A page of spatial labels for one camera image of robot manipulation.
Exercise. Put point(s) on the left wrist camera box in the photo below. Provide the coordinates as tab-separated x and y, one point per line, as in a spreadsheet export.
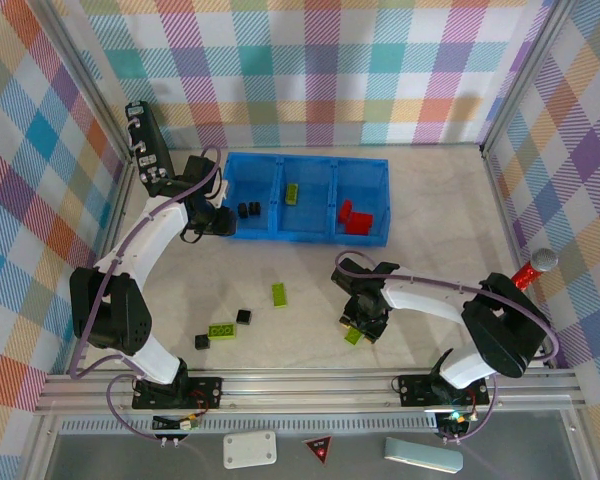
197	170

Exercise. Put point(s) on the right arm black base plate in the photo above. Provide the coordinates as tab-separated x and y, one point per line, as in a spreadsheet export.
415	390

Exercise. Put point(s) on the blue three-compartment bin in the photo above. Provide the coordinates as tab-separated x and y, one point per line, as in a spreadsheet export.
305	217

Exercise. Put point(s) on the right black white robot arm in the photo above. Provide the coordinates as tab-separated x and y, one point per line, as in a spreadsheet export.
505	330

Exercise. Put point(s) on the aluminium mounting rail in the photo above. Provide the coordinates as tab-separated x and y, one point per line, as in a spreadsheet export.
305	395

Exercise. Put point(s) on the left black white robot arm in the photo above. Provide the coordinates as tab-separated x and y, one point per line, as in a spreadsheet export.
140	245

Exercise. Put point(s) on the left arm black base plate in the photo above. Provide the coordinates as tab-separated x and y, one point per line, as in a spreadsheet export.
205	392

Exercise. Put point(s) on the connector board with green light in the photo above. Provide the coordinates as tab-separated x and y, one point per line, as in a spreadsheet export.
452	420

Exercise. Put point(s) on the red black triangle marker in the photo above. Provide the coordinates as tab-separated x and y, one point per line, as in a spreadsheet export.
317	446

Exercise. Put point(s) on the black electronics box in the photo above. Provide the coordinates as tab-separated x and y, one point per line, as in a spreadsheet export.
152	145

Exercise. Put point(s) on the aluminium frame post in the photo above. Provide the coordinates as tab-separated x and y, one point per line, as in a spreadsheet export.
86	80
526	75

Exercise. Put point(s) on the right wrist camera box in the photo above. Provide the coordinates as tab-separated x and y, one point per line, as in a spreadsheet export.
347	279

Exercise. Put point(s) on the white rectangular plate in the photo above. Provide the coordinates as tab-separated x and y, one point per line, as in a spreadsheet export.
250	449

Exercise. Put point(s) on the aluminium frame side rail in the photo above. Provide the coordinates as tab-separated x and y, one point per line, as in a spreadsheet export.
111	225
500	200

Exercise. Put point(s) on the red glitter toy microphone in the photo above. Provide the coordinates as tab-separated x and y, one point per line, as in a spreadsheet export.
544	260

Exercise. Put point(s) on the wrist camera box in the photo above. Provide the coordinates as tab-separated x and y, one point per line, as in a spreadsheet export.
347	279
197	170

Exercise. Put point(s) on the light blue block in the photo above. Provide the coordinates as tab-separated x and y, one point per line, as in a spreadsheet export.
422	454

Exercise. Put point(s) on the black square lego brick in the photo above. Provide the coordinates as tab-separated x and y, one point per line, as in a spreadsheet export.
201	342
243	317
254	208
242	210

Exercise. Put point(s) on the green lego brick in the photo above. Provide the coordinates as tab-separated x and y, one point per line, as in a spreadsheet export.
292	193
351	337
280	295
222	331

